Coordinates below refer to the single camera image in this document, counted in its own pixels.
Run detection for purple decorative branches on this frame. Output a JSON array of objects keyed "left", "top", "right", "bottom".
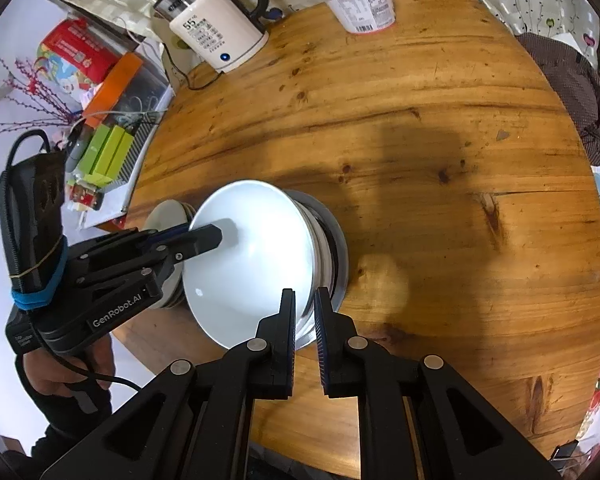
[{"left": 0, "top": 57, "right": 81, "bottom": 144}]

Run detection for clear container with orange lid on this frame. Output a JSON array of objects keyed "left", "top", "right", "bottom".
[{"left": 82, "top": 54, "right": 174, "bottom": 127}]

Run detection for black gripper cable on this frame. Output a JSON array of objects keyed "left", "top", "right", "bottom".
[{"left": 0, "top": 129, "right": 147, "bottom": 394}]

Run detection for small white bowl blue stripe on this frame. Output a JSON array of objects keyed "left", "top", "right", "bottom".
[{"left": 187, "top": 179, "right": 317, "bottom": 351}]

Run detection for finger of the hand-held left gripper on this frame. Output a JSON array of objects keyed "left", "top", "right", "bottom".
[
  {"left": 72, "top": 226, "right": 189, "bottom": 267},
  {"left": 129, "top": 224, "right": 225, "bottom": 282}
]

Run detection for white plastic tub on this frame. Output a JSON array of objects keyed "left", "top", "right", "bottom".
[{"left": 312, "top": 0, "right": 397, "bottom": 35}]

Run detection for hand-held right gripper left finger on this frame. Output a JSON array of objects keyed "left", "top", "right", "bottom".
[{"left": 40, "top": 288, "right": 297, "bottom": 480}]

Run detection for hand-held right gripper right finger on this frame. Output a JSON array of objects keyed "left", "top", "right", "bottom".
[{"left": 314, "top": 287, "right": 563, "bottom": 480}]

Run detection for cartoon print bag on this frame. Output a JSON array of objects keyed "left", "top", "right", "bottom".
[{"left": 34, "top": 45, "right": 106, "bottom": 107}]

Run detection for stainless steel bowl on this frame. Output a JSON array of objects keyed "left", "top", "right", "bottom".
[{"left": 285, "top": 189, "right": 352, "bottom": 351}]

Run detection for zigzag patterned box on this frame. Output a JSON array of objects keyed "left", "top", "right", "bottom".
[{"left": 115, "top": 110, "right": 162, "bottom": 187}]

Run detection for dark checkered cloth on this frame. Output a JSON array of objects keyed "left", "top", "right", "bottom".
[{"left": 517, "top": 32, "right": 600, "bottom": 167}]

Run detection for red packet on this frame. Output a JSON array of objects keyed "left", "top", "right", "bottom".
[{"left": 40, "top": 17, "right": 119, "bottom": 84}]

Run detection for person's left hand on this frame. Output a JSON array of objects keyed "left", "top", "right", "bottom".
[{"left": 22, "top": 332, "right": 116, "bottom": 413}]

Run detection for lime green flat box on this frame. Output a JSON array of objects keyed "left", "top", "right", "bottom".
[{"left": 92, "top": 125, "right": 137, "bottom": 187}]

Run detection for cream electric kettle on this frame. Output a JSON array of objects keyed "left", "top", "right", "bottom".
[{"left": 152, "top": 0, "right": 271, "bottom": 73}]

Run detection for green plate with fish print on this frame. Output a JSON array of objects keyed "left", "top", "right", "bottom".
[{"left": 144, "top": 199, "right": 197, "bottom": 281}]

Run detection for black kettle power cable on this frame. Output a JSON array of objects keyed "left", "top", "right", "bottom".
[{"left": 160, "top": 42, "right": 226, "bottom": 92}]

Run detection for red label can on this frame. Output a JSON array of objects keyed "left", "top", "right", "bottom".
[{"left": 69, "top": 182, "right": 104, "bottom": 212}]

